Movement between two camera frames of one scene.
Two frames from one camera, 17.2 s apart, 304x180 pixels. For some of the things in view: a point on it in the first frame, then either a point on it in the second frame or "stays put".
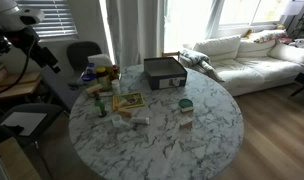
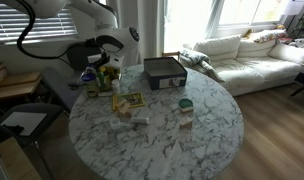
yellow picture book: (134, 100) stays put
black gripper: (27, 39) to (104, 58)
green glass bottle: (100, 105) to (101, 78)
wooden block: (94, 88) to (124, 106)
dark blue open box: (164, 72) stays put
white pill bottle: (116, 87) stays put
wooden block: (186, 124) stays put
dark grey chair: (79, 51) stays put
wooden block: (187, 109) stays put
